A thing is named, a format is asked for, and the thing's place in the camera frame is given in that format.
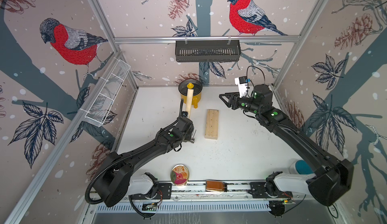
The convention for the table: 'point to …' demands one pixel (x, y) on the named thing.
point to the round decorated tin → (179, 174)
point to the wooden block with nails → (211, 124)
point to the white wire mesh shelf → (102, 103)
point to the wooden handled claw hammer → (188, 109)
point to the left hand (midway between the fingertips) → (189, 126)
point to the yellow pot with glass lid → (191, 84)
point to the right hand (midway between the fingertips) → (223, 93)
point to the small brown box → (217, 186)
